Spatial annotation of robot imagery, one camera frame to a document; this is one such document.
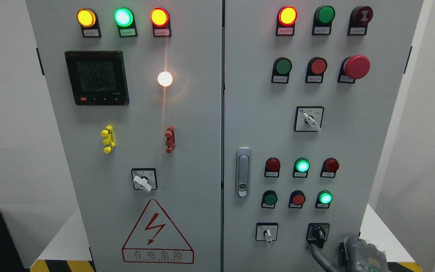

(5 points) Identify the black rotary knob switch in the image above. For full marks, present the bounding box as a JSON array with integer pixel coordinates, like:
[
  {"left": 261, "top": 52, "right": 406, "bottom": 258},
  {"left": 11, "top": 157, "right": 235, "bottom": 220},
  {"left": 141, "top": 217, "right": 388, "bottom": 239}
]
[{"left": 307, "top": 223, "right": 330, "bottom": 249}]

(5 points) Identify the red terminal connector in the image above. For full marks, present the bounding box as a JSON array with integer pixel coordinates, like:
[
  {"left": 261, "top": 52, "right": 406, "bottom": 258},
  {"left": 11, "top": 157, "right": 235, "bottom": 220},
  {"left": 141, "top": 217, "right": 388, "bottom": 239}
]
[{"left": 165, "top": 125, "right": 176, "bottom": 154}]

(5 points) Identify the dark red indicator left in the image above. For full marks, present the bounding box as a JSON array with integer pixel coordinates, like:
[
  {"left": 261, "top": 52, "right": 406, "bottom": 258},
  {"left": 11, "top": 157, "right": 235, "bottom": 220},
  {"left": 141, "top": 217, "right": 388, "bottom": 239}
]
[{"left": 264, "top": 157, "right": 280, "bottom": 178}]

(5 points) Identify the dark red indicator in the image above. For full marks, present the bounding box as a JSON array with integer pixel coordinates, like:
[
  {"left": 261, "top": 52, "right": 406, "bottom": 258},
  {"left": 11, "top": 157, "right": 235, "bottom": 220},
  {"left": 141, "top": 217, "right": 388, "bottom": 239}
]
[
  {"left": 320, "top": 157, "right": 340, "bottom": 178},
  {"left": 264, "top": 157, "right": 280, "bottom": 178}
]

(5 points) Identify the white lit indicator lamp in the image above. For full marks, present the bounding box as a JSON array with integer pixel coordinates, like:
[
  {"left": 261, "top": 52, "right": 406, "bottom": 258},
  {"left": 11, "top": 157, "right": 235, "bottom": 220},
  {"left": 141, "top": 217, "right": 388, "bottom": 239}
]
[{"left": 157, "top": 71, "right": 174, "bottom": 87}]

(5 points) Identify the green push button lower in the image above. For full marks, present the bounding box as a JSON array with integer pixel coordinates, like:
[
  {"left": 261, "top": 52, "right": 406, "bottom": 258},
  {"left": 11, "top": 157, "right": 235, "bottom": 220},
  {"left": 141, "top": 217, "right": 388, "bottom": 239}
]
[{"left": 261, "top": 190, "right": 278, "bottom": 209}]

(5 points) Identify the green push button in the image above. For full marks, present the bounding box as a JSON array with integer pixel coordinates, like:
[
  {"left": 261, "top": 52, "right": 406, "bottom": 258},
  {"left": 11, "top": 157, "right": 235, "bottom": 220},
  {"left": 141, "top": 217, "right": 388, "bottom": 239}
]
[
  {"left": 261, "top": 190, "right": 278, "bottom": 209},
  {"left": 271, "top": 57, "right": 292, "bottom": 84}
]

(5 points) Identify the green lit indicator middle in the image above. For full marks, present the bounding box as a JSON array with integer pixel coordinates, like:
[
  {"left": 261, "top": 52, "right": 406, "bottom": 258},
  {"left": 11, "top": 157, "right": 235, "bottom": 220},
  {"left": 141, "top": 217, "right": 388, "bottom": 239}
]
[{"left": 293, "top": 157, "right": 310, "bottom": 178}]

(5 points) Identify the green push button upper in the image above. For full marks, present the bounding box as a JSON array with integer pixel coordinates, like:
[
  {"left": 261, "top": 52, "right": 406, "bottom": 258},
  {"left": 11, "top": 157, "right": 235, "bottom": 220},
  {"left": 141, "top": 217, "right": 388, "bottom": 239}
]
[{"left": 271, "top": 57, "right": 292, "bottom": 84}]

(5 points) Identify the left grey cabinet door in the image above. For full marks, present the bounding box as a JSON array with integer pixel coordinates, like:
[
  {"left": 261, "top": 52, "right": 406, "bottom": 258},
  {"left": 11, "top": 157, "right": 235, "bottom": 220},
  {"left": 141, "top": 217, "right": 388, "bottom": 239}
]
[{"left": 26, "top": 0, "right": 223, "bottom": 272}]

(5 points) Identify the grey cabinet door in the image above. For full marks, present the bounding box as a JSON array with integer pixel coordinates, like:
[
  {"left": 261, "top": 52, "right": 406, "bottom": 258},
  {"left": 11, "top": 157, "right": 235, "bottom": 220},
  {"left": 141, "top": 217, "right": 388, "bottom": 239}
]
[
  {"left": 223, "top": 0, "right": 423, "bottom": 272},
  {"left": 26, "top": 0, "right": 223, "bottom": 272}
]

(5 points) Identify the red push button lower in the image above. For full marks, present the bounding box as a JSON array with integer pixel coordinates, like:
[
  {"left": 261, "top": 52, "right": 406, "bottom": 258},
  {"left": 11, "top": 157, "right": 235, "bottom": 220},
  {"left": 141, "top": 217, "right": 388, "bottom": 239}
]
[{"left": 288, "top": 190, "right": 306, "bottom": 209}]

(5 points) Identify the red push button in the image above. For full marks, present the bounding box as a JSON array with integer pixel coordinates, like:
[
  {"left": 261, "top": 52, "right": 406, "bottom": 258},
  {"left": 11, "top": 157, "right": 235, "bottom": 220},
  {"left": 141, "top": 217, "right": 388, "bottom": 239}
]
[
  {"left": 304, "top": 57, "right": 328, "bottom": 84},
  {"left": 288, "top": 190, "right": 306, "bottom": 209}
]

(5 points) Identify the right grey cabinet door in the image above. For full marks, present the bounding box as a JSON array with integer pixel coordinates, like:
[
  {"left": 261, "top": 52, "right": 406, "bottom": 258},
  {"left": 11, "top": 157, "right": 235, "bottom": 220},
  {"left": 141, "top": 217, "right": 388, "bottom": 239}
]
[{"left": 223, "top": 0, "right": 423, "bottom": 272}]

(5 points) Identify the yellow terminal connector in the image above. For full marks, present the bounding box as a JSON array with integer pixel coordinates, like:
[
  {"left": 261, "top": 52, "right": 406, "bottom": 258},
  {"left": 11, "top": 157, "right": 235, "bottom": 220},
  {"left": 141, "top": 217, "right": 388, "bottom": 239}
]
[{"left": 100, "top": 125, "right": 116, "bottom": 154}]

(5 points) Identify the dark red indicator right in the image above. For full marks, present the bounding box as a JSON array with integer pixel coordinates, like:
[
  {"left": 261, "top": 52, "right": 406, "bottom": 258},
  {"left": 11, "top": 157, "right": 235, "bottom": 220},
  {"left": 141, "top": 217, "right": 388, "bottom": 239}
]
[{"left": 320, "top": 157, "right": 340, "bottom": 178}]

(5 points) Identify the red electrical hazard sticker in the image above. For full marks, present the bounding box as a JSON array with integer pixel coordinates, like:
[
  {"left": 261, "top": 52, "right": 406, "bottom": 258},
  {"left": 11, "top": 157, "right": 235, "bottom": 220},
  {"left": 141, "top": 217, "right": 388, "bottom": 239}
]
[{"left": 122, "top": 199, "right": 194, "bottom": 264}]

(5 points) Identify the red push button upper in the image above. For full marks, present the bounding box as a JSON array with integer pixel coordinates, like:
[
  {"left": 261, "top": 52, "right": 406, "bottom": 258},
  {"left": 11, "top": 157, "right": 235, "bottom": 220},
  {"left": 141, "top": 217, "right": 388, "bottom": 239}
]
[{"left": 304, "top": 57, "right": 328, "bottom": 84}]

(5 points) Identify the green lit button lower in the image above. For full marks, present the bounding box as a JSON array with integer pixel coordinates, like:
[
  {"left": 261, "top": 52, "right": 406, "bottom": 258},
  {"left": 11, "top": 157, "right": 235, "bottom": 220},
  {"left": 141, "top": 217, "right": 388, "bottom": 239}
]
[{"left": 315, "top": 190, "right": 333, "bottom": 209}]

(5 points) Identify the red-orange indicator light left door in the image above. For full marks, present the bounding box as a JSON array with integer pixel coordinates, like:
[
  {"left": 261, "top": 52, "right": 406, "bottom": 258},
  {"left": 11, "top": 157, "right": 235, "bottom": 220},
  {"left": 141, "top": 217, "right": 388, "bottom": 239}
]
[{"left": 150, "top": 7, "right": 171, "bottom": 37}]

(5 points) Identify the black digital power meter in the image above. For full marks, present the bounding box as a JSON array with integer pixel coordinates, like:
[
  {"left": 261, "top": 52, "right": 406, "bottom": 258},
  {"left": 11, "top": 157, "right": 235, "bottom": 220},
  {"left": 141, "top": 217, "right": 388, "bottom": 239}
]
[{"left": 65, "top": 50, "right": 130, "bottom": 105}]

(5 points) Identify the red lit indicator right door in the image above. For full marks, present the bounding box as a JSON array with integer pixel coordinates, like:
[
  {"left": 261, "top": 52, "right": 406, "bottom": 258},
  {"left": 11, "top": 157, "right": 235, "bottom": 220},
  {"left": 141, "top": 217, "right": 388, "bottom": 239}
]
[{"left": 276, "top": 6, "right": 298, "bottom": 36}]

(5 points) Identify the green indicator light top left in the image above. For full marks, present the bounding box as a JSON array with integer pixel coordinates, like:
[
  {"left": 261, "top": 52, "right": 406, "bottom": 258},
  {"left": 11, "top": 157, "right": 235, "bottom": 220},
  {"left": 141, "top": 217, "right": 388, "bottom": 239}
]
[{"left": 113, "top": 7, "right": 138, "bottom": 37}]

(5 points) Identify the red emergency stop button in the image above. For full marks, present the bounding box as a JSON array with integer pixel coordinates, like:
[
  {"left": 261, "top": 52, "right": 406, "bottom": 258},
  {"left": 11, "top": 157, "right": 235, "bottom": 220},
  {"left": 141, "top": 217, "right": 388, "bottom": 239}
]
[{"left": 337, "top": 54, "right": 370, "bottom": 84}]

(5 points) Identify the green unlit indicator top right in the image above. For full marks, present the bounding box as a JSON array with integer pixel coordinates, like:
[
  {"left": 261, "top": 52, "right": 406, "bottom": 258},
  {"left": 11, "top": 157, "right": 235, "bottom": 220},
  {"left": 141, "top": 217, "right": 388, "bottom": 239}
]
[{"left": 312, "top": 5, "right": 336, "bottom": 36}]

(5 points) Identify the yellow indicator light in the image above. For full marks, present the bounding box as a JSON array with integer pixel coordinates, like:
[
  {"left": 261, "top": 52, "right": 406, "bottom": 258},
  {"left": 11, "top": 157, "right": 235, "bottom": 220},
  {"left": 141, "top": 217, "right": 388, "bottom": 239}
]
[{"left": 77, "top": 8, "right": 101, "bottom": 37}]

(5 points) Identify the dark red buzzer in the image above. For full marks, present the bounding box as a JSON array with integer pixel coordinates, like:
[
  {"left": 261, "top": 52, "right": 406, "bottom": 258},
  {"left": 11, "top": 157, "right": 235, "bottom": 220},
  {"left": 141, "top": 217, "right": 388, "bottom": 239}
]
[{"left": 347, "top": 6, "right": 373, "bottom": 36}]

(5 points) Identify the silver door lock handle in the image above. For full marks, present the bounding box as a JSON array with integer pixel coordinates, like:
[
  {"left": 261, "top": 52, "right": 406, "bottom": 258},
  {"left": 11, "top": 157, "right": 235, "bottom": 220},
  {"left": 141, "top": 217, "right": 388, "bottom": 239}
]
[{"left": 235, "top": 147, "right": 251, "bottom": 198}]

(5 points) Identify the white selector switch left door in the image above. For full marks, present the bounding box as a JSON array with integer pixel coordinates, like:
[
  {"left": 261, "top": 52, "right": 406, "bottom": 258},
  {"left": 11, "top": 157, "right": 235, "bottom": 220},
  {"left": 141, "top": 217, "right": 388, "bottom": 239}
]
[{"left": 131, "top": 168, "right": 158, "bottom": 193}]

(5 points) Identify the white selector switch upper right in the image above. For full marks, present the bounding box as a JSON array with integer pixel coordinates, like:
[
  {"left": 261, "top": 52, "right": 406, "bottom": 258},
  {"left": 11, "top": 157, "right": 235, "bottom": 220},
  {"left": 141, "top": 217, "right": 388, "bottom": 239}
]
[{"left": 294, "top": 106, "right": 324, "bottom": 131}]

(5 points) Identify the white selector switch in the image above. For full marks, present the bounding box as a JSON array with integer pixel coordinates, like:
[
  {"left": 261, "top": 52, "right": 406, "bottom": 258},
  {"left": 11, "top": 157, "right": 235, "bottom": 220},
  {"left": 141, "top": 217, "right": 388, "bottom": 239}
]
[
  {"left": 255, "top": 222, "right": 279, "bottom": 245},
  {"left": 294, "top": 106, "right": 324, "bottom": 131}
]

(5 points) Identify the white selector switch lower right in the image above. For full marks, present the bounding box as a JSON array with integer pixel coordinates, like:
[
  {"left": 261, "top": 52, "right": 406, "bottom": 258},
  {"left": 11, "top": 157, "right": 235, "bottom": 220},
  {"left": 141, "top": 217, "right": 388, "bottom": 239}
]
[{"left": 255, "top": 222, "right": 279, "bottom": 245}]

